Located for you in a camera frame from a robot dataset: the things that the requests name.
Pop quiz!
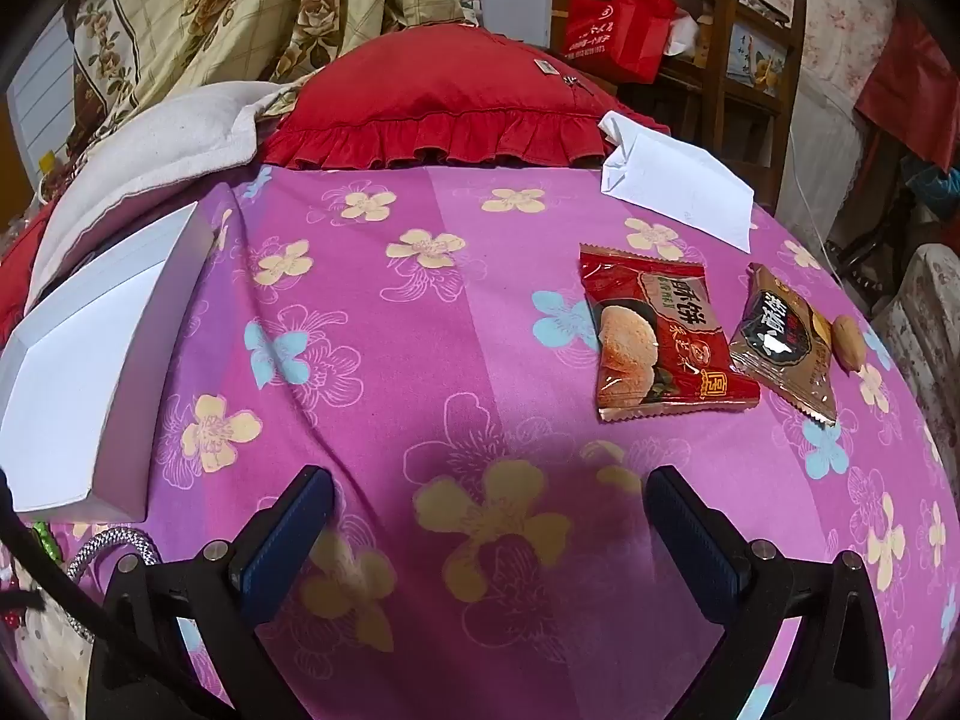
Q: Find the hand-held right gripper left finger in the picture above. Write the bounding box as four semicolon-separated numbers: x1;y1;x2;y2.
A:
86;465;335;720

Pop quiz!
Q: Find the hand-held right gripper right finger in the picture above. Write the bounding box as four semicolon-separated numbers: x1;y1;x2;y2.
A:
645;465;912;720

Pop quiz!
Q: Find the silver braided bracelet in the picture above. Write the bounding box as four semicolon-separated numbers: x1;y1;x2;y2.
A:
66;527;162;578

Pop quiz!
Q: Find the beige dotted scrunchie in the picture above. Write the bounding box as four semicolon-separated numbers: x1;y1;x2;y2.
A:
15;600;95;720

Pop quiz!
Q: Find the white cardboard box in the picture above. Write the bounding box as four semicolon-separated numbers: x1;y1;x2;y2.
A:
0;202;218;522

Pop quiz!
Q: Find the red snack packet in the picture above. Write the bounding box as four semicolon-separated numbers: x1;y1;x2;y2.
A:
579;244;762;423

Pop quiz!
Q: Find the brown snack packet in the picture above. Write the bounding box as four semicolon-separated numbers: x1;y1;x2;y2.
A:
729;262;839;427

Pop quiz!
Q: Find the pink floral bedsheet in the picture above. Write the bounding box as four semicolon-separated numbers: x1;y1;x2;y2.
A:
0;165;950;720

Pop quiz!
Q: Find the floral upholstered seat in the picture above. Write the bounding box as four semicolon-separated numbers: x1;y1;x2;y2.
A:
874;244;960;466

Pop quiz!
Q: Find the red ruffled pillow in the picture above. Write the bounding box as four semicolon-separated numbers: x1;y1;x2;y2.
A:
259;24;672;170
0;217;53;320

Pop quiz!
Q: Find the grey white pillow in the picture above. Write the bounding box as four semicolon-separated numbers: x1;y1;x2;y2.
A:
22;79;301;308

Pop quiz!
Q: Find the wooden chair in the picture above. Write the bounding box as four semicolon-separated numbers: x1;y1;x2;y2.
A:
551;0;807;166

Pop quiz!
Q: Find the red cloth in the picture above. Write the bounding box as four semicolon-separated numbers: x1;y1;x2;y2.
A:
855;7;960;166

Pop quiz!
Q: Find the red shopping bag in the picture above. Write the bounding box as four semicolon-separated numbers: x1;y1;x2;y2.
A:
564;0;680;85

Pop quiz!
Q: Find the floral beige quilt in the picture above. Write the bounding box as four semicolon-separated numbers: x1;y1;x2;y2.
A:
64;0;481;158

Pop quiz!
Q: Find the white floral cloth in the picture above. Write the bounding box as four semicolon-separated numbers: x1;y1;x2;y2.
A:
739;0;897;106

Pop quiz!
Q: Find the black cable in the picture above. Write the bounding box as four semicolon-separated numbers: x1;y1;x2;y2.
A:
0;465;98;646

